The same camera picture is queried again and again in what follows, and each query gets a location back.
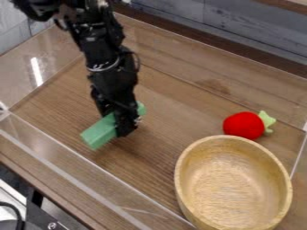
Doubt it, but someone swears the clear acrylic enclosure wall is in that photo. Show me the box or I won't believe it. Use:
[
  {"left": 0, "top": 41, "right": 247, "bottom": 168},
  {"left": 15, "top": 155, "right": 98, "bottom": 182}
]
[{"left": 0, "top": 17, "right": 307, "bottom": 230}]

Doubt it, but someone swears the green rectangular block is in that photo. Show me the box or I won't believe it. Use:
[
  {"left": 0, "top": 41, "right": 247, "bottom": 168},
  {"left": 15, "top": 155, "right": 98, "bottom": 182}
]
[{"left": 80, "top": 102, "right": 147, "bottom": 150}]

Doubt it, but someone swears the black cable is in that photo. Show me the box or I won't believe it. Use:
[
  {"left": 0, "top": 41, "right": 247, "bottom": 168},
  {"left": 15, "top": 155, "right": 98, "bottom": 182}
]
[{"left": 0, "top": 201, "right": 25, "bottom": 230}]

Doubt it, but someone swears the brown wooden bowl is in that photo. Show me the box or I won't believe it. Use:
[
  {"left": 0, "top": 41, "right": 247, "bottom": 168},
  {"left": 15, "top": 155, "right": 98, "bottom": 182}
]
[{"left": 174, "top": 135, "right": 292, "bottom": 230}]

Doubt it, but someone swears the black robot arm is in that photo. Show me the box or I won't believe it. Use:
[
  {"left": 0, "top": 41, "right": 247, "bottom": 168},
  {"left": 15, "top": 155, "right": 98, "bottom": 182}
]
[{"left": 9, "top": 0, "right": 139, "bottom": 137}]

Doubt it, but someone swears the black table leg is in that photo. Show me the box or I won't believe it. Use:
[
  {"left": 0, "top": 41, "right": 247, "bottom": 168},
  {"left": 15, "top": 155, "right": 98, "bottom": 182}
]
[{"left": 29, "top": 190, "right": 43, "bottom": 208}]

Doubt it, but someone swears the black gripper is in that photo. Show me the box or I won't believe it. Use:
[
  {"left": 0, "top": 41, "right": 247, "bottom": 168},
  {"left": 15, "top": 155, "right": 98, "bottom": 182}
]
[{"left": 88, "top": 64, "right": 139, "bottom": 137}]

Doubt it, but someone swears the red plush strawberry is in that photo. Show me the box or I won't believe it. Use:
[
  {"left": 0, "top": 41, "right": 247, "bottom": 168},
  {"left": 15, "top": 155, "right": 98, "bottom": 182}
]
[{"left": 222, "top": 111, "right": 278, "bottom": 140}]

